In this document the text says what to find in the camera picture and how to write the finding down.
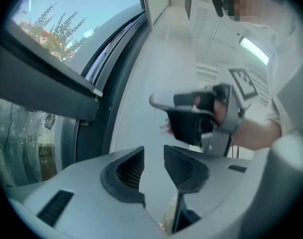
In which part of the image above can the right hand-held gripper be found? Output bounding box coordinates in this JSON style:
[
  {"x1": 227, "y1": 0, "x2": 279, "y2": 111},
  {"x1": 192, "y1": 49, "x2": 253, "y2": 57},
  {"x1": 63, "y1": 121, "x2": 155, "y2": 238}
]
[{"x1": 149, "y1": 68, "x2": 259, "y2": 157}]

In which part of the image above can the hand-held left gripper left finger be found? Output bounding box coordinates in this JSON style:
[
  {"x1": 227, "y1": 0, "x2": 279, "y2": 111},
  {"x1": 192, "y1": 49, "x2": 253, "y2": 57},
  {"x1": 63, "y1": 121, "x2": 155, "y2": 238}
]
[{"x1": 6, "y1": 145, "x2": 165, "y2": 239}]

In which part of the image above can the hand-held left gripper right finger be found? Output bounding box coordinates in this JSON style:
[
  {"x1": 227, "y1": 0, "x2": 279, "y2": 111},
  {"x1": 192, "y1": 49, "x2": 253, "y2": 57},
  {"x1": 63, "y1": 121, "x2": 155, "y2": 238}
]
[{"x1": 163, "y1": 144, "x2": 255, "y2": 234}]

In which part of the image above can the person's right forearm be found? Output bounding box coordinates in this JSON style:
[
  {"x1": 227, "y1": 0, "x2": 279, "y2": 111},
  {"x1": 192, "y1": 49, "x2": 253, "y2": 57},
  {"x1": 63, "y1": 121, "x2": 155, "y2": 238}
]
[{"x1": 230, "y1": 119, "x2": 284, "y2": 152}]

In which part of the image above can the person's right hand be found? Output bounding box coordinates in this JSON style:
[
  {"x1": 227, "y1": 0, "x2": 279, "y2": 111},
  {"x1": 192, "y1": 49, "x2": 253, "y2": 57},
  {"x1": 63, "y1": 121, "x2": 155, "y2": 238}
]
[{"x1": 192, "y1": 98, "x2": 229, "y2": 127}]

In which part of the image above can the rectangular ceiling light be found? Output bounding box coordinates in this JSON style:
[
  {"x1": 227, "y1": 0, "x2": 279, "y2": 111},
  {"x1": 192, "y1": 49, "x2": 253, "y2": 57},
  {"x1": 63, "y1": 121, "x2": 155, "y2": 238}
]
[{"x1": 238, "y1": 36, "x2": 270, "y2": 66}]

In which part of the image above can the person's face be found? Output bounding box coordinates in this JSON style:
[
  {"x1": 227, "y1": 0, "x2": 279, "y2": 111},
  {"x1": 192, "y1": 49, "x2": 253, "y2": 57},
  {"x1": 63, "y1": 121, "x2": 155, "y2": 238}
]
[{"x1": 225, "y1": 0, "x2": 285, "y2": 22}]

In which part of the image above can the black head camera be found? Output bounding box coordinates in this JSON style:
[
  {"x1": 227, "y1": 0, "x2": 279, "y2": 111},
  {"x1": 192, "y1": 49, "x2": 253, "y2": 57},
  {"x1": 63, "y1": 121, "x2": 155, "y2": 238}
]
[{"x1": 210, "y1": 0, "x2": 225, "y2": 17}]

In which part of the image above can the dark window frame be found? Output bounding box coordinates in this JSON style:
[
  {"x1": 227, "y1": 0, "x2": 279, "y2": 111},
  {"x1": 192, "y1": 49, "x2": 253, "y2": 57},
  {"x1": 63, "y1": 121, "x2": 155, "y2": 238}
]
[{"x1": 0, "y1": 3, "x2": 152, "y2": 184}]

